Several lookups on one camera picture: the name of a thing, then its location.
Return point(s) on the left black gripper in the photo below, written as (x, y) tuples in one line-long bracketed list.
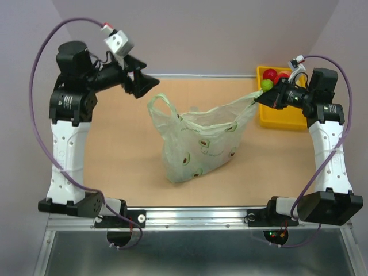
[(142, 84)]

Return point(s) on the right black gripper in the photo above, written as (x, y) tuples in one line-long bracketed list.
[(271, 97)]

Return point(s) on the light green plastic bag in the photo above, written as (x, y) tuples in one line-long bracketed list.
[(196, 143)]

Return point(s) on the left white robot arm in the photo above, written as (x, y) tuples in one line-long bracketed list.
[(71, 108)]

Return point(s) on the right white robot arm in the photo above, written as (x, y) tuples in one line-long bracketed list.
[(333, 201)]

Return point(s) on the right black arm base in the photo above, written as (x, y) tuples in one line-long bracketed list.
[(277, 225)]

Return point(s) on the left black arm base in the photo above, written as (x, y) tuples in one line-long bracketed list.
[(126, 221)]

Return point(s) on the light green custard apple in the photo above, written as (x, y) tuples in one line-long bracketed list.
[(266, 85)]

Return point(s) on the red apple back left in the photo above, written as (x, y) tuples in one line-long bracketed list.
[(269, 74)]

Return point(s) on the red apple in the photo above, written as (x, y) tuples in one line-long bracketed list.
[(279, 77), (269, 74)]

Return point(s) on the red apple centre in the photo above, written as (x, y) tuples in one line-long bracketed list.
[(279, 77)]

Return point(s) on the yellow plastic tray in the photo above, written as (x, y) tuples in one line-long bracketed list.
[(289, 118)]

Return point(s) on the peach fruit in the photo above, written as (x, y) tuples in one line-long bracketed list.
[(285, 72)]

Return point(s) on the yellow pear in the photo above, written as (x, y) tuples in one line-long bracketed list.
[(300, 83)]

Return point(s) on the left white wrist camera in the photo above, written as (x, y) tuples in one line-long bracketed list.
[(117, 41)]

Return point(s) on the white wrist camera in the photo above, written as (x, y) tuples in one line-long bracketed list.
[(297, 68), (117, 41)]

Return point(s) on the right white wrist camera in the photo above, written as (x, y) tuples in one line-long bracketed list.
[(297, 68)]

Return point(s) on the aluminium frame rail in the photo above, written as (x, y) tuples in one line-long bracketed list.
[(197, 227)]

